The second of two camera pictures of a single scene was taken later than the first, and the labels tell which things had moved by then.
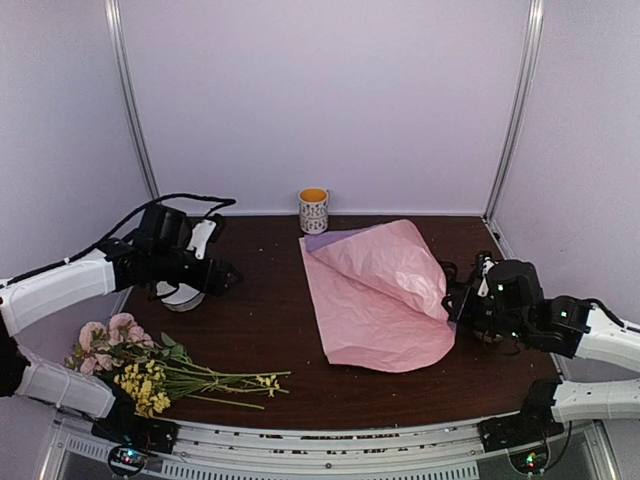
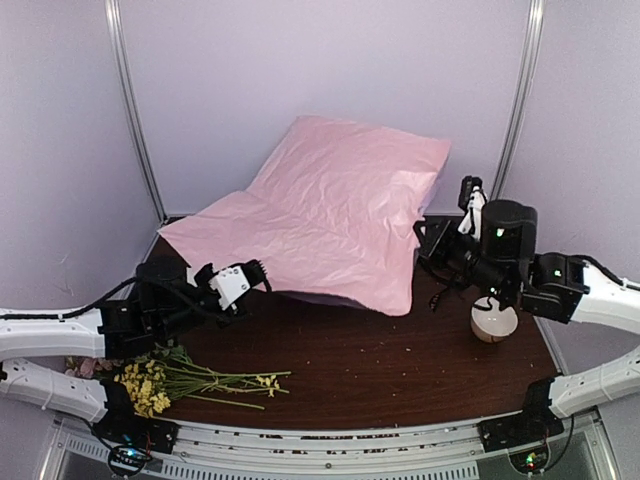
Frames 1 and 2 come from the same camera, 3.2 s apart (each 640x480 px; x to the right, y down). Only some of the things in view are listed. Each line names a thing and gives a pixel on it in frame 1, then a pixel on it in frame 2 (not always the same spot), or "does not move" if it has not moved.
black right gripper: x=461 y=316 -> x=434 y=251
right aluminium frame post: x=505 y=161 does not move
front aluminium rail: x=573 y=449 does not move
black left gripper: x=202 y=283 -> x=235 y=309
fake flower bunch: x=152 y=372 does not move
